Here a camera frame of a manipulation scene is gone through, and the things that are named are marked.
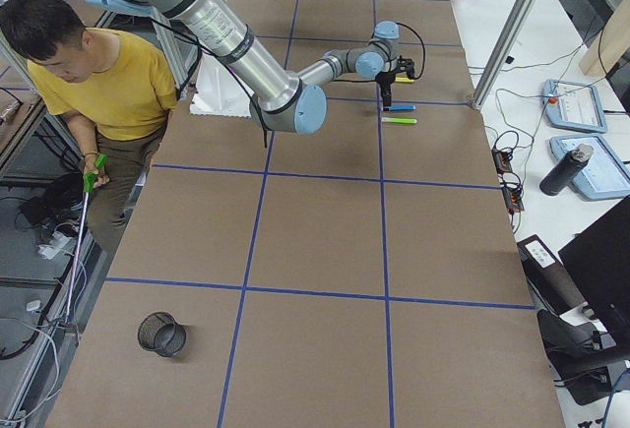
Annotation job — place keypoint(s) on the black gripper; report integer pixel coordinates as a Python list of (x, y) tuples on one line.
[(386, 79)]

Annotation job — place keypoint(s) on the blue marker pen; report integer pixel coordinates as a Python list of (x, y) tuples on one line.
[(399, 108)]

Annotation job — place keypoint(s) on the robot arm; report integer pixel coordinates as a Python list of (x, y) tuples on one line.
[(281, 100)]

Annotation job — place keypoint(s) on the green marker pen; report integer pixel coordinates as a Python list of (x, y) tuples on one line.
[(399, 120)]

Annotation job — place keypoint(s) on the blue teach pendant far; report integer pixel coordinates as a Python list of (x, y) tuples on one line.
[(573, 106)]

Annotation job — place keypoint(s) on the blue teach pendant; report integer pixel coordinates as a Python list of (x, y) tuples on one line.
[(604, 177), (573, 106)]

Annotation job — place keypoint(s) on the dark water bottle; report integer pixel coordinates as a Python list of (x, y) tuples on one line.
[(562, 174)]

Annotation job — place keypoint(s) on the blue teach pendant near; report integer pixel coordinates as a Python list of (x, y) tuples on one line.
[(604, 177)]

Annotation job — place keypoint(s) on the person in yellow shirt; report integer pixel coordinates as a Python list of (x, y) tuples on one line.
[(113, 89)]

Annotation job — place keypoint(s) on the black monitor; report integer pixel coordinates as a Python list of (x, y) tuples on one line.
[(597, 260)]

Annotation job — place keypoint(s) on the black mesh cup right side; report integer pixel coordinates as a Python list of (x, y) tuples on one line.
[(160, 333)]

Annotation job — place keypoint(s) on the aluminium frame post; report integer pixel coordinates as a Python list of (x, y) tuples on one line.
[(502, 47)]

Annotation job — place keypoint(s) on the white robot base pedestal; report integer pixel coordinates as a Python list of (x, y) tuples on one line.
[(219, 92)]

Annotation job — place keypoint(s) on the green handled reacher tool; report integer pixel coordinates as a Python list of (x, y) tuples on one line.
[(88, 184)]

